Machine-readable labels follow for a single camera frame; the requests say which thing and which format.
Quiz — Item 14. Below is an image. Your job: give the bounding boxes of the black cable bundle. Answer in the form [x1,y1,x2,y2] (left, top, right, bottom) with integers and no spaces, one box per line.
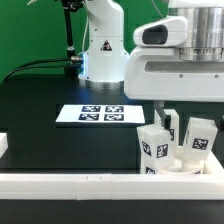
[0,58,83,84]

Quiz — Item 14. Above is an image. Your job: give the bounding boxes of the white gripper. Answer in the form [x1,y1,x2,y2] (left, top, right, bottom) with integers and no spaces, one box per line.
[124,47,224,130]

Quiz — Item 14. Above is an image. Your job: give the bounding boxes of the white block at left edge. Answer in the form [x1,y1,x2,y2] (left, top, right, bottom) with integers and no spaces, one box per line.
[0,133,8,158]

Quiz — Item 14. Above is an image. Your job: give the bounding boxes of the white marker sheet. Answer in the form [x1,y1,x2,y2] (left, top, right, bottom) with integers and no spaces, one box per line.
[56,105,145,124]

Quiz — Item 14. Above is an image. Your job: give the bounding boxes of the white U-shaped fence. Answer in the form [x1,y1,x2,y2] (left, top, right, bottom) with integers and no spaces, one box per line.
[0,155,224,200]

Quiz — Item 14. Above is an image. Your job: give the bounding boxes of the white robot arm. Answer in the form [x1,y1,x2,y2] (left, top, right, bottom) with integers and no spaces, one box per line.
[79,0,224,118]

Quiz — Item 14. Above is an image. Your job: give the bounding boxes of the black camera stand pole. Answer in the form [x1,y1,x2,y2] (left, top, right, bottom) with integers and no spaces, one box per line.
[55,0,84,79]

